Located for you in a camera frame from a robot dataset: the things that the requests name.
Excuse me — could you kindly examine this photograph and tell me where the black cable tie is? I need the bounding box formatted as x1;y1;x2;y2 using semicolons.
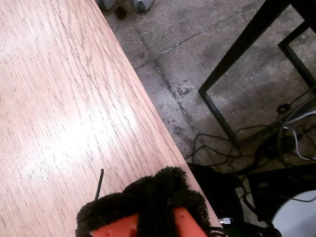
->
94;168;105;201
209;226;227;235

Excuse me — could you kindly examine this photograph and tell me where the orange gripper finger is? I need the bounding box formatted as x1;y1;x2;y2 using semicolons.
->
75;175;171;237
153;166;213;237

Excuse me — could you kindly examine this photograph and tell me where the grey shoe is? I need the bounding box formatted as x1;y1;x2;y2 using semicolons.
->
131;0;155;13
97;0;116;10

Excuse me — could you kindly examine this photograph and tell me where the white cable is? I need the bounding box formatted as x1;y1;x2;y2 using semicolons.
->
283;110;316;160

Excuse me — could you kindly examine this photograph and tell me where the black cable with ring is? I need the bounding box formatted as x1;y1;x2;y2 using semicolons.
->
276;86;316;117

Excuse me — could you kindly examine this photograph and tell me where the thin black cable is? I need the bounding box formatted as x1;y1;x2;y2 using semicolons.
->
184;124;270;173

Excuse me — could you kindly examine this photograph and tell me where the white round table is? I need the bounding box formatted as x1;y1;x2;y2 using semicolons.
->
271;189;316;237

